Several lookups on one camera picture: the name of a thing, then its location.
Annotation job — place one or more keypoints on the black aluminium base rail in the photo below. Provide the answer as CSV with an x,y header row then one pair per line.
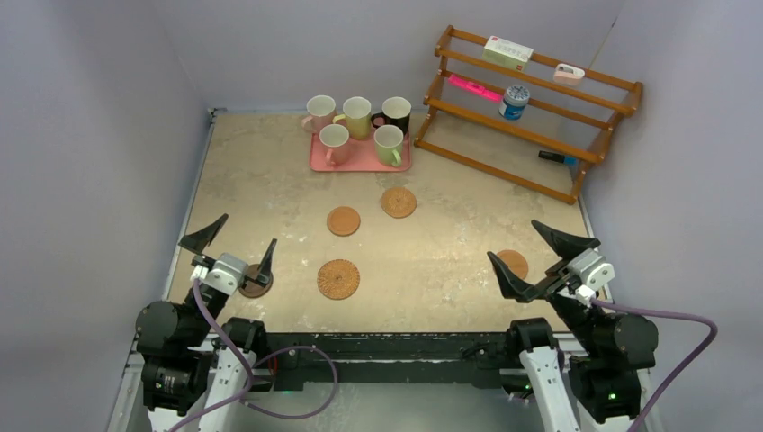
x,y
478,359

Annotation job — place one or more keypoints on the yellow mug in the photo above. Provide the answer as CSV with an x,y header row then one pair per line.
x,y
356,113

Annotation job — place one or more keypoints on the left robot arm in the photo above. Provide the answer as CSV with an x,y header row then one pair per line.
x,y
194,368

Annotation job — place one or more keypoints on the white green box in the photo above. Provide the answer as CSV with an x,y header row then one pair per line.
x,y
506,53

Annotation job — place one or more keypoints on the pink plastic tray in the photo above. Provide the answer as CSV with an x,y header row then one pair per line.
x,y
363,159

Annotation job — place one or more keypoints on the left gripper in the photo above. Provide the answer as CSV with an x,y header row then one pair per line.
x,y
202,238

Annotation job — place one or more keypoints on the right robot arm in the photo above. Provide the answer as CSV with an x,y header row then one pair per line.
x,y
601,391

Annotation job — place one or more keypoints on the blue white round jar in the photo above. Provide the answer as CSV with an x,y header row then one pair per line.
x,y
513,103

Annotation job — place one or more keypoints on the pink mug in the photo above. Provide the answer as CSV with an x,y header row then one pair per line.
x,y
321,111
335,140

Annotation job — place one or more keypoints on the pink highlighter marker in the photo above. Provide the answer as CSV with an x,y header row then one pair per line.
x,y
474,88

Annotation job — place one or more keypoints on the pink mug front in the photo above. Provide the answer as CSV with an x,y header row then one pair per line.
x,y
335,140

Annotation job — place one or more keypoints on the smooth light wooden coaster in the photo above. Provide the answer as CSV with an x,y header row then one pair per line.
x,y
343,221

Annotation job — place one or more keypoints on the black blue marker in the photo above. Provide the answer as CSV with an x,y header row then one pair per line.
x,y
557,158

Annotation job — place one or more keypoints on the small pink white case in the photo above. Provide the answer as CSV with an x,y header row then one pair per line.
x,y
568,75

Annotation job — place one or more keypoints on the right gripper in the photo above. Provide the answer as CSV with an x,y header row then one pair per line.
x,y
512,285

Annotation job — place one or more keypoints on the dark walnut wooden coaster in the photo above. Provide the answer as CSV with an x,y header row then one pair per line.
x,y
253,290

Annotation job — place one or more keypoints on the green mug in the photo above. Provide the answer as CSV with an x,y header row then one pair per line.
x,y
388,140

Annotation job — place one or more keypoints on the black mug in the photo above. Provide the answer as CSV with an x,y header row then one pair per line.
x,y
395,111

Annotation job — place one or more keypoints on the woven rattan coaster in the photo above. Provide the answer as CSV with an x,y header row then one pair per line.
x,y
398,202
338,279

